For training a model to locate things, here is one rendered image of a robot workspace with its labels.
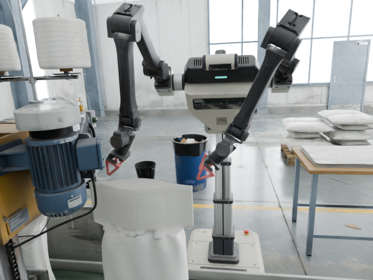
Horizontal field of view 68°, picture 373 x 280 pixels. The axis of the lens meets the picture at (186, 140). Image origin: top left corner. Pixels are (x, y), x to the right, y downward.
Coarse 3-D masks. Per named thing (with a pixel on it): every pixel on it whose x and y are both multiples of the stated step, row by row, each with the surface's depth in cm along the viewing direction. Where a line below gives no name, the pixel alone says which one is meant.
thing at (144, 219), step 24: (120, 192) 119; (144, 192) 117; (168, 192) 119; (192, 192) 119; (96, 216) 131; (120, 216) 123; (144, 216) 120; (168, 216) 121; (192, 216) 122; (120, 240) 123; (144, 240) 121; (168, 240) 121; (120, 264) 126; (144, 264) 123; (168, 264) 121
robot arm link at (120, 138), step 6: (138, 120) 115; (120, 126) 117; (126, 126) 118; (138, 126) 116; (114, 132) 109; (120, 132) 109; (126, 132) 112; (114, 138) 110; (120, 138) 109; (126, 138) 112; (114, 144) 110; (120, 144) 109; (126, 144) 114
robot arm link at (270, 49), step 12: (264, 48) 90; (276, 48) 91; (264, 60) 91; (276, 60) 89; (288, 60) 88; (264, 72) 92; (252, 84) 97; (264, 84) 94; (252, 96) 98; (240, 108) 104; (252, 108) 101; (240, 120) 105; (228, 132) 111; (240, 132) 108
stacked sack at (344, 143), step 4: (332, 140) 442; (336, 140) 429; (364, 140) 413; (344, 144) 410; (348, 144) 410; (352, 144) 427; (356, 144) 426; (360, 144) 424; (364, 144) 407; (368, 144) 407
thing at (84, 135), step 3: (78, 135) 94; (81, 135) 94; (84, 135) 94; (87, 135) 94; (78, 138) 94; (81, 138) 94; (84, 138) 94; (81, 171) 95; (84, 171) 94; (87, 171) 94; (81, 174) 98; (84, 174) 98; (87, 174) 97; (81, 177) 98; (84, 177) 98; (87, 177) 98; (90, 177) 97
